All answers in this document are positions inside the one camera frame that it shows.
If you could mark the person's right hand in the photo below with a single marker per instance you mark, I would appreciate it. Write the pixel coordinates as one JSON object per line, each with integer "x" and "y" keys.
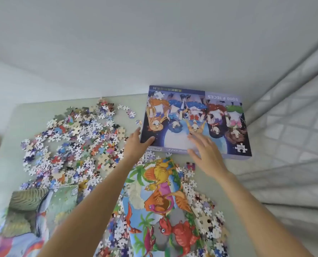
{"x": 209, "y": 157}

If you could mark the person's right forearm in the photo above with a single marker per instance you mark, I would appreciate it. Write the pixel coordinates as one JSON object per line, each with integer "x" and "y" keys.
{"x": 252, "y": 216}

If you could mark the pile of puzzle pieces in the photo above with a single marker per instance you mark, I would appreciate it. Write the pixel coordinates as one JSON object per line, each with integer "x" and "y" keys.
{"x": 75, "y": 139}

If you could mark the grey patterned curtain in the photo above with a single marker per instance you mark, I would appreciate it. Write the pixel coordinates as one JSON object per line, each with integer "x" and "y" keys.
{"x": 295, "y": 131}

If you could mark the dinosaur picture sheet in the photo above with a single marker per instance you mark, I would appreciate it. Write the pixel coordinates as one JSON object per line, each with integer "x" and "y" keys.
{"x": 159, "y": 200}

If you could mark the person's left forearm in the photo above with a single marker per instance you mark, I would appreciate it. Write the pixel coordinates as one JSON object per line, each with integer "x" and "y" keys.
{"x": 94, "y": 206}

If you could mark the person's left hand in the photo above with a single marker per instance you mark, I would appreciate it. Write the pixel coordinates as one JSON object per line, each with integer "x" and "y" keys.
{"x": 133, "y": 149}

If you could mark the cartoon print puzzle box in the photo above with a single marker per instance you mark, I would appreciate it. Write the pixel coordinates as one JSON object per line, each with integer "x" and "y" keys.
{"x": 175, "y": 109}

